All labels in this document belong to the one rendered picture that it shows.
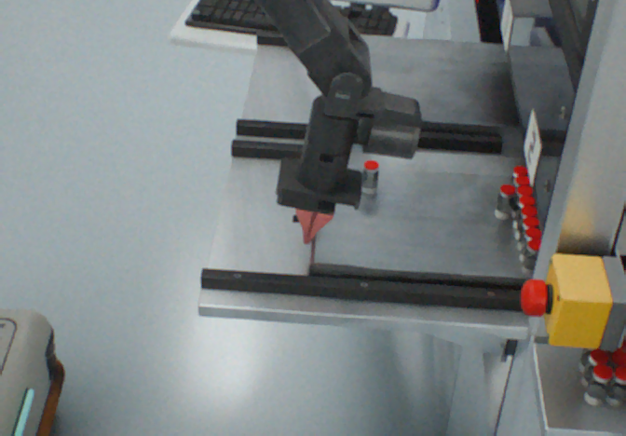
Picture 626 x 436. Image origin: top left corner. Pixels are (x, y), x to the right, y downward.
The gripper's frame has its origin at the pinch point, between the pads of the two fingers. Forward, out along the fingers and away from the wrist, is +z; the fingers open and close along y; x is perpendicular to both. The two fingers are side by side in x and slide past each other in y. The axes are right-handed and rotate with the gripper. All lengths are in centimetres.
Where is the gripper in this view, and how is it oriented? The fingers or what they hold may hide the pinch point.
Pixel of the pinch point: (307, 236)
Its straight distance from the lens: 123.2
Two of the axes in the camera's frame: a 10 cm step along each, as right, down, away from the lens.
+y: 9.8, 1.8, 0.5
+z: -1.8, 7.8, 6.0
